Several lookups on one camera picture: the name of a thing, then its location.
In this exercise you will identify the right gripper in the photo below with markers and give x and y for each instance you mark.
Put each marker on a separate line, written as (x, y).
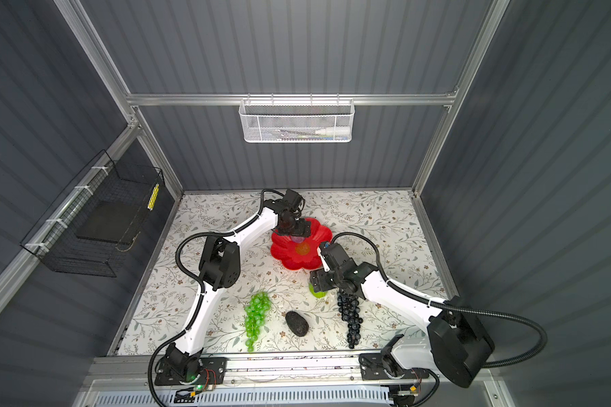
(318, 276)

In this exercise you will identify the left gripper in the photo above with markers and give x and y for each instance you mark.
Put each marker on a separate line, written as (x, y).
(299, 231)

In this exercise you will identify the bumpy green fake fruit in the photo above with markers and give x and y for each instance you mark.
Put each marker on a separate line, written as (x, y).
(316, 294)

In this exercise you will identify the black fake grape bunch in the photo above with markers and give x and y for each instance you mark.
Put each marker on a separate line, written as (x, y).
(348, 307)

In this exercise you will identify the dark fake avocado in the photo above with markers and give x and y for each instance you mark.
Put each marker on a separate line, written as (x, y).
(297, 323)

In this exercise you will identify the green fake grape bunch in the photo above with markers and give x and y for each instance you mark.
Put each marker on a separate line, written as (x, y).
(255, 318)

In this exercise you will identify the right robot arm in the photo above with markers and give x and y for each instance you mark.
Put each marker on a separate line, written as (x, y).
(456, 343)

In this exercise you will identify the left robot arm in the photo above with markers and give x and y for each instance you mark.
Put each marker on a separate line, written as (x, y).
(221, 260)

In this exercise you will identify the red flower-shaped fruit bowl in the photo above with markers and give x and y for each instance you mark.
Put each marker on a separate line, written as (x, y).
(297, 255)

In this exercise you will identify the floral table mat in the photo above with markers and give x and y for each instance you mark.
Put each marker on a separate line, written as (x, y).
(371, 225)

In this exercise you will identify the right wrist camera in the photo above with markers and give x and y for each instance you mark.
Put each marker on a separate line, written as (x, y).
(323, 252)

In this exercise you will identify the white wire mesh basket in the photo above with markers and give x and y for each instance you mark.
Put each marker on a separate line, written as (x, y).
(297, 123)

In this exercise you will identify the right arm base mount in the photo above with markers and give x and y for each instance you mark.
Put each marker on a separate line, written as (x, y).
(383, 365)

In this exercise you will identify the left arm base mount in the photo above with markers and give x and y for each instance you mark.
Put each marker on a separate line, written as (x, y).
(178, 368)

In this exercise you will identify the black wire basket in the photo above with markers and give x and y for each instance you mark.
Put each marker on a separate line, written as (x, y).
(95, 227)

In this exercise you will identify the aluminium front rail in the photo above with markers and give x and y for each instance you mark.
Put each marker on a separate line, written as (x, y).
(294, 369)

